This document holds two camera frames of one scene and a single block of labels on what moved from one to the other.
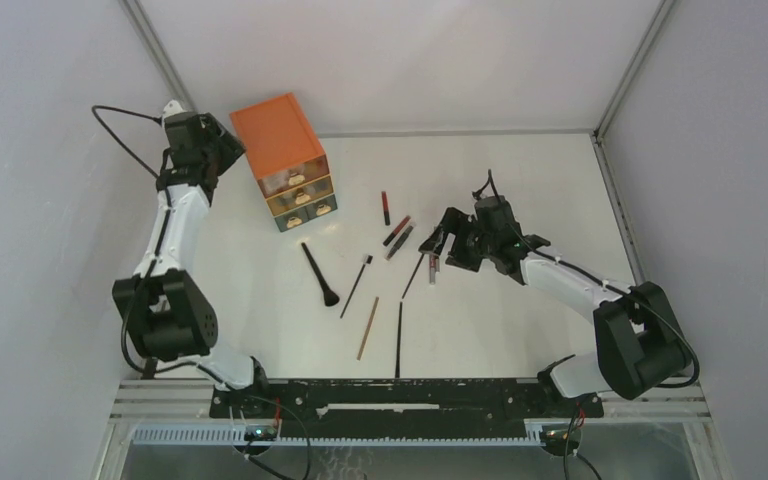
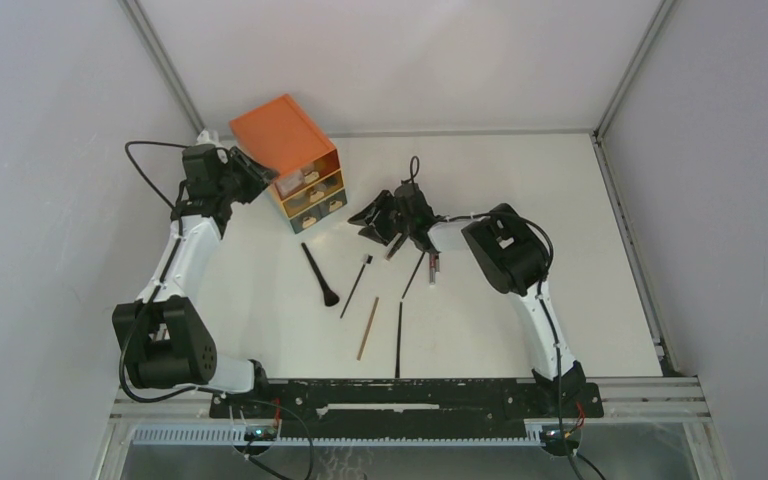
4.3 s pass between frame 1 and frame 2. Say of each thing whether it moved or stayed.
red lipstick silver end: stayed
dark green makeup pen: stayed
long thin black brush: stayed
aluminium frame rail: stayed
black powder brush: stayed
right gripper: moved
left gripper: moved
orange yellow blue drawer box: moved
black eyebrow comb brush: stayed
